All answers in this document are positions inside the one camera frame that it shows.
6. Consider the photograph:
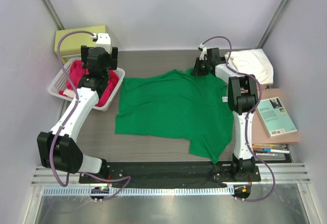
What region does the green t shirt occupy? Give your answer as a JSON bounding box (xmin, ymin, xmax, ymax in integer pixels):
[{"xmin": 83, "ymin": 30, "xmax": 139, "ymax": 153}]
[{"xmin": 115, "ymin": 69, "xmax": 233, "ymax": 163}]

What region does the white plastic laundry basket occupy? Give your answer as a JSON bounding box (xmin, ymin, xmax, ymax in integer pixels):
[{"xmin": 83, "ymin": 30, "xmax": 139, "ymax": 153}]
[{"xmin": 48, "ymin": 57, "xmax": 125, "ymax": 112}]

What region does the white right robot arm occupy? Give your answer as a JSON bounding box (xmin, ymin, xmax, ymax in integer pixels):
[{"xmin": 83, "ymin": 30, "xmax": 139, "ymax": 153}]
[{"xmin": 191, "ymin": 44, "xmax": 259, "ymax": 181}]

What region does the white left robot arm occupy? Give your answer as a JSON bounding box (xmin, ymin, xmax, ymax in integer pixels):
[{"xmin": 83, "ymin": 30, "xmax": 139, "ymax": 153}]
[{"xmin": 37, "ymin": 46, "xmax": 118, "ymax": 183}]

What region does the yellow green drawer cabinet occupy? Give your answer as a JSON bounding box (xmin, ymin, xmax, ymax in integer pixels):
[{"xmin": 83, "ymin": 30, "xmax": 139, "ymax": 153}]
[{"xmin": 54, "ymin": 25, "xmax": 108, "ymax": 57}]

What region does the red t shirt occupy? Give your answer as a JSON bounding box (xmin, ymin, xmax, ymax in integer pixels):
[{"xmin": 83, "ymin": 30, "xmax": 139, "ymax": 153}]
[{"xmin": 58, "ymin": 60, "xmax": 119, "ymax": 107}]

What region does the white folded t shirt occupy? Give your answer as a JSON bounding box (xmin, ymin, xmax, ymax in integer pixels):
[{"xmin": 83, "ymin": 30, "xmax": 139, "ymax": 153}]
[{"xmin": 224, "ymin": 49, "xmax": 274, "ymax": 83}]

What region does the pink folded t shirt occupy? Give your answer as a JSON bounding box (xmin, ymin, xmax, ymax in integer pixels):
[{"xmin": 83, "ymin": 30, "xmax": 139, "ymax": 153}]
[{"xmin": 257, "ymin": 82, "xmax": 274, "ymax": 89}]

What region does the pink desk mat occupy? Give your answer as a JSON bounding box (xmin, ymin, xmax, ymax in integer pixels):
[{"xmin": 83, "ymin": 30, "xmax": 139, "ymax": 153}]
[{"xmin": 252, "ymin": 88, "xmax": 299, "ymax": 144}]

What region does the teal paperback book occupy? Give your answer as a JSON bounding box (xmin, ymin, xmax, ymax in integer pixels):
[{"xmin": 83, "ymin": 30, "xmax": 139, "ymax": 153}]
[{"xmin": 256, "ymin": 96, "xmax": 297, "ymax": 138}]

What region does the yellow highlighter pen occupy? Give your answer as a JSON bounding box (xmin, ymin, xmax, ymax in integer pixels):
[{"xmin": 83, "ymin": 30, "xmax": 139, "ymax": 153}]
[{"xmin": 252, "ymin": 144, "xmax": 279, "ymax": 148}]

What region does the blue marker pen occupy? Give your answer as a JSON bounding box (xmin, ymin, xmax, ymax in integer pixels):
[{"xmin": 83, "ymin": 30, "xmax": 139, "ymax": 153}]
[{"xmin": 254, "ymin": 148, "xmax": 284, "ymax": 153}]

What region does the white marker pen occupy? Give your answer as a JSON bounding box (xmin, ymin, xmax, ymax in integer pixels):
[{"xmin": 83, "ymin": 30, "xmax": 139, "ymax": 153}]
[{"xmin": 254, "ymin": 152, "xmax": 288, "ymax": 157}]

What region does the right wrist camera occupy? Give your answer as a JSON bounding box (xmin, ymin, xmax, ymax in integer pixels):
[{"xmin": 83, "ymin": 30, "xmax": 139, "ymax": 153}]
[{"xmin": 198, "ymin": 44, "xmax": 207, "ymax": 61}]

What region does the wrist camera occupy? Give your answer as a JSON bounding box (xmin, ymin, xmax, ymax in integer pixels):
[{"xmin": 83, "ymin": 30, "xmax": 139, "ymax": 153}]
[
  {"xmin": 198, "ymin": 44, "xmax": 207, "ymax": 61},
  {"xmin": 91, "ymin": 33, "xmax": 112, "ymax": 54}
]

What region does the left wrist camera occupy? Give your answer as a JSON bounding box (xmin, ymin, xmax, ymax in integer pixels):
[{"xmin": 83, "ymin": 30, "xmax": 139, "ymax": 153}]
[{"xmin": 91, "ymin": 33, "xmax": 112, "ymax": 54}]

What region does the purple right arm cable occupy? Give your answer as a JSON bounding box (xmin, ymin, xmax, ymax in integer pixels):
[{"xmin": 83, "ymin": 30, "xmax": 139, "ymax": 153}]
[{"xmin": 200, "ymin": 36, "xmax": 275, "ymax": 202}]

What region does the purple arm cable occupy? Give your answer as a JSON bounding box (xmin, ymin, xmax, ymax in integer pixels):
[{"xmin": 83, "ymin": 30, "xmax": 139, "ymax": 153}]
[
  {"xmin": 50, "ymin": 30, "xmax": 131, "ymax": 201},
  {"xmin": 200, "ymin": 36, "xmax": 275, "ymax": 202}
]

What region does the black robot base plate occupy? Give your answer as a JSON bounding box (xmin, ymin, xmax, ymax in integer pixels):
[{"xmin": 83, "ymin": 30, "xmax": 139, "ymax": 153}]
[{"xmin": 107, "ymin": 161, "xmax": 261, "ymax": 188}]

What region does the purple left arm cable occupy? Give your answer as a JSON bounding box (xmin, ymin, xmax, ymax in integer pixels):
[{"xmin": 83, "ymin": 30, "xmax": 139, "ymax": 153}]
[{"xmin": 50, "ymin": 30, "xmax": 131, "ymax": 201}]

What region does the aluminium slotted rail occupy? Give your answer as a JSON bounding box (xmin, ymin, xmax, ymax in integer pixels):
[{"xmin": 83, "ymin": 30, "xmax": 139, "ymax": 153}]
[{"xmin": 42, "ymin": 185, "xmax": 234, "ymax": 197}]

